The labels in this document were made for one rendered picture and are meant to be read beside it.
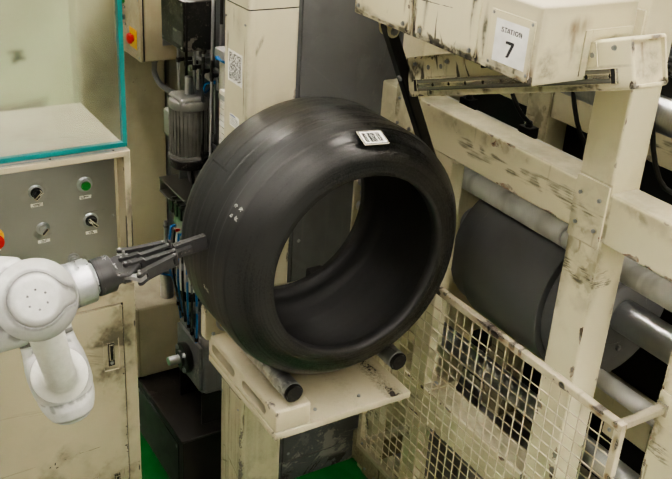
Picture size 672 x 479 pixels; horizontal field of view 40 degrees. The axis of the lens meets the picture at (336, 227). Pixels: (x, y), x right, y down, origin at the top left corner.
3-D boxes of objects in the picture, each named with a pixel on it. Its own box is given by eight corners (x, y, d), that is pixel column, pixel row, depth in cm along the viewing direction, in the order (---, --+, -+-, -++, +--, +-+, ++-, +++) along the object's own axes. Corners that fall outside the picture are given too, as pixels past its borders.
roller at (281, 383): (234, 308, 230) (235, 324, 233) (217, 313, 228) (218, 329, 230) (303, 382, 204) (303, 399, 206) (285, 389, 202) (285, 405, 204)
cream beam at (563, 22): (351, 13, 214) (355, -52, 208) (438, 6, 227) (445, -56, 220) (528, 89, 168) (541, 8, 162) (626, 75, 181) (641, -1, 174)
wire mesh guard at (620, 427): (355, 445, 283) (373, 240, 252) (360, 444, 284) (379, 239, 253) (563, 670, 215) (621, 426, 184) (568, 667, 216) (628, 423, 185)
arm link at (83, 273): (52, 258, 179) (82, 248, 181) (62, 297, 183) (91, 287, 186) (66, 279, 172) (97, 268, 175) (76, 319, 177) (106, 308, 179)
